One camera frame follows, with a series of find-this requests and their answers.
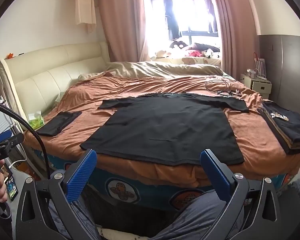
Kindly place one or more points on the striped gift bag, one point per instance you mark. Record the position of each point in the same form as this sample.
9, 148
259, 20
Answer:
260, 66

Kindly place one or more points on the phone on gripper mount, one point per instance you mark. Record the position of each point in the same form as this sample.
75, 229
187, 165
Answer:
9, 180

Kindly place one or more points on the folded black printed shirt stack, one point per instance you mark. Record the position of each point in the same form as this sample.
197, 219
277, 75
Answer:
284, 124

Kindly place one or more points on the pink curtain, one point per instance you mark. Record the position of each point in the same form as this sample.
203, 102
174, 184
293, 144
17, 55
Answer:
239, 36
124, 25

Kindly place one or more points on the hanging dark garment left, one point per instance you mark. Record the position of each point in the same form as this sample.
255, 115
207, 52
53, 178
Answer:
173, 27

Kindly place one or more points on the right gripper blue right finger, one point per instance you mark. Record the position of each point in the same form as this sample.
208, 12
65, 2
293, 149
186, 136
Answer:
218, 173

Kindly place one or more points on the folded black shirt left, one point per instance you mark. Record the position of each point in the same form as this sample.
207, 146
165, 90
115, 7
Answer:
58, 123

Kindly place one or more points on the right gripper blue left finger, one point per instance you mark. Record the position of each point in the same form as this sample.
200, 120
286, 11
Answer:
78, 174

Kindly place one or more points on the black t-shirt patterned shoulders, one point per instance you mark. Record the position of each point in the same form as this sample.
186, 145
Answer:
168, 128

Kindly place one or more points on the green tissue pack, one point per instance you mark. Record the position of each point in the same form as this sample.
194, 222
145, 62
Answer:
36, 120

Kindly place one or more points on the hanging dark garment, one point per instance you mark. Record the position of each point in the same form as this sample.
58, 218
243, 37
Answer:
211, 16
173, 27

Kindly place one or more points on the pink curtain left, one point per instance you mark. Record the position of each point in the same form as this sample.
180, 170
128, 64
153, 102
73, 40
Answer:
124, 25

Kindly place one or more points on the beige duvet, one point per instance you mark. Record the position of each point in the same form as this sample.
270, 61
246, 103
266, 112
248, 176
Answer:
136, 70

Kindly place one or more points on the hanging cream cloth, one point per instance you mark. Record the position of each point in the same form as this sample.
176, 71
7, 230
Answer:
85, 14

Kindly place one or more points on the white bedside cabinet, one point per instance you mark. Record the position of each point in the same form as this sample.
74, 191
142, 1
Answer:
263, 87

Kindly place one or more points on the pink curtain right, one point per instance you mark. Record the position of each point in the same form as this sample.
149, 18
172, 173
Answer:
239, 36

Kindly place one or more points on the orange-brown bed blanket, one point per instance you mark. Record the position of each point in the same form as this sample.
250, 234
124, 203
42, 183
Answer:
262, 153

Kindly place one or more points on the hanging dark garment right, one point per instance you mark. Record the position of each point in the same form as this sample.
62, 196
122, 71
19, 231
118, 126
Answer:
211, 16

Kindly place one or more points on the cream leather headboard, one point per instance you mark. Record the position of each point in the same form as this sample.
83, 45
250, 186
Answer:
32, 81

